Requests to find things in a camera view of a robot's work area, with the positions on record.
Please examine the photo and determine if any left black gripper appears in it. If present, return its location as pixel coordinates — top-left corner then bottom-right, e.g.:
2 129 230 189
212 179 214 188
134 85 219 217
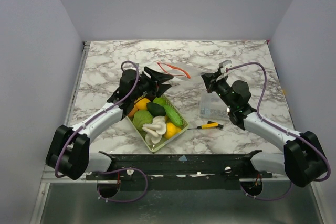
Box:
132 67 174 101

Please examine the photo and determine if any light green pepper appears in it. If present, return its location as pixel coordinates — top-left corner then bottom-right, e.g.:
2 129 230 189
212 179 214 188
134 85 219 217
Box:
152 97 167 106

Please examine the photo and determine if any clear zip bag orange zipper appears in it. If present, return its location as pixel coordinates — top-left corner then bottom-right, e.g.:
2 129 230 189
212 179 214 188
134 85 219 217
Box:
157 62 204 83

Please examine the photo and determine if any dark green avocado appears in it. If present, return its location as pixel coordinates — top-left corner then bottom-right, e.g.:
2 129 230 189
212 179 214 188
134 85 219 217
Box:
146 102 166 117

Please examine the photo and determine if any green bitter cucumber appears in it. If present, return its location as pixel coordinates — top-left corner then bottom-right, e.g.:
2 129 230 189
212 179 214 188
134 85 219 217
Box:
163 105 183 127

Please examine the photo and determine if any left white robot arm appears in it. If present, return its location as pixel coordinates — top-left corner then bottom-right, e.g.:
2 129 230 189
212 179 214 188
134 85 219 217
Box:
46 67 173 180

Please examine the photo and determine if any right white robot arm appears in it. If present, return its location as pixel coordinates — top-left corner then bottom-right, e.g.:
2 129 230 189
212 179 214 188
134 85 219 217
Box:
201 72 328 187

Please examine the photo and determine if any clear plastic parts box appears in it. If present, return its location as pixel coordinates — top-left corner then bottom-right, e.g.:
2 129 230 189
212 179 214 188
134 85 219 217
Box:
199 92 229 120

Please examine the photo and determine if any orange fruit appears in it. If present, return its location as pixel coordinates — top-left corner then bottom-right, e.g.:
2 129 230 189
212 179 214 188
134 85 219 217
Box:
135 98 151 110

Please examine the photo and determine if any green cabbage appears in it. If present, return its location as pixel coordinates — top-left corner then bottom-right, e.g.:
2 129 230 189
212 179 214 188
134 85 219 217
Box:
133 110 153 131

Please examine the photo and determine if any peach fruit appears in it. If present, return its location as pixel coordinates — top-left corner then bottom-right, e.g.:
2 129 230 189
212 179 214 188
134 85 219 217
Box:
128 106 138 118

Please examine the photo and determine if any yellow lemon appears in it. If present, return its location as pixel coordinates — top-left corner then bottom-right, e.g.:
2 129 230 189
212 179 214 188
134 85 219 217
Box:
164 122 181 139

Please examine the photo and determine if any white mushroom cluster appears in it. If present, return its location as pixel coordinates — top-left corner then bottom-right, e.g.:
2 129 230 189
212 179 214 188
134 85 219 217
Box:
142 116 166 145

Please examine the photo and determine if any green perforated plastic basket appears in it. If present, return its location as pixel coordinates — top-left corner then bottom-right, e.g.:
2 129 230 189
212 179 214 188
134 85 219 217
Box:
127 95 188 153

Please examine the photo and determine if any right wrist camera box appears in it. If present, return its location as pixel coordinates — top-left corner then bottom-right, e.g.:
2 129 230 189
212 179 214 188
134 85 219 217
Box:
218 60 233 74

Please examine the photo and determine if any yellow handled screwdriver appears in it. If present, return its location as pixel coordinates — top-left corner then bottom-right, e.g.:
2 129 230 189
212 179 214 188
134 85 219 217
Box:
189 121 224 130

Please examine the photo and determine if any black mounting rail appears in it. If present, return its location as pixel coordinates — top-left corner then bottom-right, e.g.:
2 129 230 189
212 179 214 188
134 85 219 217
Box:
86 152 272 191

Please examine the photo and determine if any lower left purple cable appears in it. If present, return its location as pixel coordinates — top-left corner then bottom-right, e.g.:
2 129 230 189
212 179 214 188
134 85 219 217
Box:
97 166 150 204

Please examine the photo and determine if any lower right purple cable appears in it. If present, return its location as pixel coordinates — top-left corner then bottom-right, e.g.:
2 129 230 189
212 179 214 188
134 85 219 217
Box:
239 179 293 201

